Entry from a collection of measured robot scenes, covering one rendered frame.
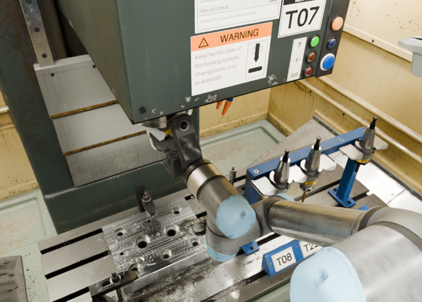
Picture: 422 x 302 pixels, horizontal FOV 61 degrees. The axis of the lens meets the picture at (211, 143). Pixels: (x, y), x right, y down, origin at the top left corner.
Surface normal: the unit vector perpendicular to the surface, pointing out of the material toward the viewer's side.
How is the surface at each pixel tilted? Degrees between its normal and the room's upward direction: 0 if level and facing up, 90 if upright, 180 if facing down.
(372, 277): 14
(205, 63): 90
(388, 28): 90
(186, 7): 90
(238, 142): 0
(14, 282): 24
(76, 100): 91
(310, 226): 71
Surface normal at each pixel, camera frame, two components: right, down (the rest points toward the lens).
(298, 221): -0.92, -0.14
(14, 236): 0.02, -0.78
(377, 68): -0.88, 0.28
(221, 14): 0.47, 0.55
